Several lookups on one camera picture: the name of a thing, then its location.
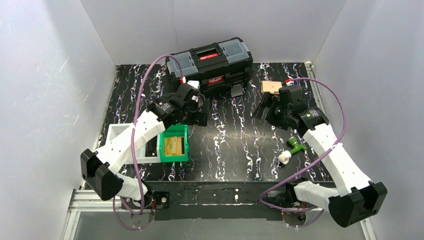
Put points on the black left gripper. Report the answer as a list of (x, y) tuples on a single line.
[(201, 110)]

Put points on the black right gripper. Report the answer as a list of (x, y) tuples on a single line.
[(271, 106)]

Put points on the yellow cards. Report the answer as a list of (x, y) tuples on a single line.
[(174, 146)]

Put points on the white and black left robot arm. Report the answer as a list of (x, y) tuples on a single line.
[(100, 168)]

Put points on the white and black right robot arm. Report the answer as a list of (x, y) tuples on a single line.
[(355, 196)]

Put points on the green plastic bin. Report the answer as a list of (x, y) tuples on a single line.
[(173, 130)]

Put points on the black plastic toolbox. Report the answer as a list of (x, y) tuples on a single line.
[(219, 67)]

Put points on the white plastic bin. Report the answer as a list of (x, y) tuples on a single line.
[(117, 148)]

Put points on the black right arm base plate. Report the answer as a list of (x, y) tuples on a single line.
[(284, 200)]

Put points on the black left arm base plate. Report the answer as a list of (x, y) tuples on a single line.
[(157, 200)]

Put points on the aluminium front rail frame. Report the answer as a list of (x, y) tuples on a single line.
[(92, 219)]

